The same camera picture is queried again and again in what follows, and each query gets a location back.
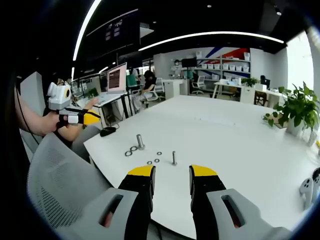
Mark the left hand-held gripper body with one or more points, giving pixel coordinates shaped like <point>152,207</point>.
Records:
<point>58,97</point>

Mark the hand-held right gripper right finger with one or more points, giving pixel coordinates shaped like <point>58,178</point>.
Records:
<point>207,195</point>

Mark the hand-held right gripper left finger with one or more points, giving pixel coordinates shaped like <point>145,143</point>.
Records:
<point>140,190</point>

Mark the large steel washer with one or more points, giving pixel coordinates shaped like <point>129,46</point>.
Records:
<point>126,153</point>
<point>131,148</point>

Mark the thin threaded stud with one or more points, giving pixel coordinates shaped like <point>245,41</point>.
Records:
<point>174,158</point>

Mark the thick threaded stud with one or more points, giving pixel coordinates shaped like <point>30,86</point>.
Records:
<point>140,141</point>

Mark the person's left hand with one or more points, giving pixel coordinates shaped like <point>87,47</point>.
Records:
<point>52,122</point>

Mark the black computer mouse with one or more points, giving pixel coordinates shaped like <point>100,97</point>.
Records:
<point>108,131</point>

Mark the white office desk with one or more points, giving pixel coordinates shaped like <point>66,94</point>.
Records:
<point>105,98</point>

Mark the grey mesh office chair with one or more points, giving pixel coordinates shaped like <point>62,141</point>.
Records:
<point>57,175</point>

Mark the white office chair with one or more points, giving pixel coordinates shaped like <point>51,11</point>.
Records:
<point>156,91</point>
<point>198,83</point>

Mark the ceiling light strip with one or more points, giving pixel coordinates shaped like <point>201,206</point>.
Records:
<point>212,33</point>
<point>83,27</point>

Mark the white cabinet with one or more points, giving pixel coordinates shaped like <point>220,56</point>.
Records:
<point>175,87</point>

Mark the white game controller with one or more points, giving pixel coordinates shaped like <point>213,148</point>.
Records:
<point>316,180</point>
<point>307,190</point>

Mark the white plant pot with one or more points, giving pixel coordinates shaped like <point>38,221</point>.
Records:
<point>295,126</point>

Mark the long white work desk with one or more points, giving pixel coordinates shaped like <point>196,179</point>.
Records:
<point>232,86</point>

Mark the small black monitor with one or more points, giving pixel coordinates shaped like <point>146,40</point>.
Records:
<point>188,62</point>

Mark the white cylindrical bottle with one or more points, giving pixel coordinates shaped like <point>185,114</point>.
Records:
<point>312,138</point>

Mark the small green potted plant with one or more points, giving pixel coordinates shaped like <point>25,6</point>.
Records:
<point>250,81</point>

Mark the large green potted plant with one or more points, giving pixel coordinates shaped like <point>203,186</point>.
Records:
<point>300,105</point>

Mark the storage shelf with white bins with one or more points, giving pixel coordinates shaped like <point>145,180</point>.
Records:
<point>222,66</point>

